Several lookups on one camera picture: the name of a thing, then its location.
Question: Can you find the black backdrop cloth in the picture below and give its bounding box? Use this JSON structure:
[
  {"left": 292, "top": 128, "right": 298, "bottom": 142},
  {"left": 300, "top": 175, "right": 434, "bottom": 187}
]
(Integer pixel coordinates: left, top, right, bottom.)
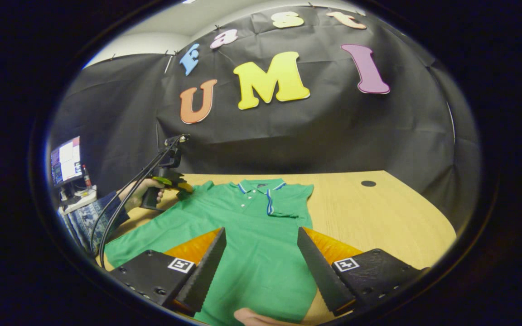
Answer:
[{"left": 48, "top": 5, "right": 481, "bottom": 231}]

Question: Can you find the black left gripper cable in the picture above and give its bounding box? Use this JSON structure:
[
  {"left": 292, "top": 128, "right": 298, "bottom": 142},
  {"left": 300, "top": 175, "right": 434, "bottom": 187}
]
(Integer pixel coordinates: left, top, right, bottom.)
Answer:
[{"left": 90, "top": 136, "right": 182, "bottom": 268}]

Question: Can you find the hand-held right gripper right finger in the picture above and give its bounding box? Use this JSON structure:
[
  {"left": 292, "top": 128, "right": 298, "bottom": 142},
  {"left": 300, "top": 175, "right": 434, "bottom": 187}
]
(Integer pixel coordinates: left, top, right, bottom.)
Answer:
[{"left": 297, "top": 226, "right": 429, "bottom": 316}]

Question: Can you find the white side desk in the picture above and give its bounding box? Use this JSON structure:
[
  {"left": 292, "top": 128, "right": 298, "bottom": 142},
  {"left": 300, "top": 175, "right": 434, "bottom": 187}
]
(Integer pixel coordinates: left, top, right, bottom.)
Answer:
[{"left": 58, "top": 185, "right": 98, "bottom": 216}]

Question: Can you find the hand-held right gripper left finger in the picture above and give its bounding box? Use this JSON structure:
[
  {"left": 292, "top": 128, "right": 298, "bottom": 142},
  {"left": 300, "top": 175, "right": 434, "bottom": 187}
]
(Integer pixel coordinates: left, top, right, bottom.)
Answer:
[{"left": 108, "top": 227, "right": 227, "bottom": 316}]

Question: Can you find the computer monitor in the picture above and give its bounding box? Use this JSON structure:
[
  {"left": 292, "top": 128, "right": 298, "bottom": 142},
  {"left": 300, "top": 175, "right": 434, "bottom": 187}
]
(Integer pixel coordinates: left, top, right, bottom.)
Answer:
[{"left": 50, "top": 136, "right": 83, "bottom": 187}]

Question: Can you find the green T-shirt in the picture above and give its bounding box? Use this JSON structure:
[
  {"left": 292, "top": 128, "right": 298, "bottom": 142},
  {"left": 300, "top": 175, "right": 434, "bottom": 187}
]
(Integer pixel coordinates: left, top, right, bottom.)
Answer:
[{"left": 104, "top": 178, "right": 318, "bottom": 326}]

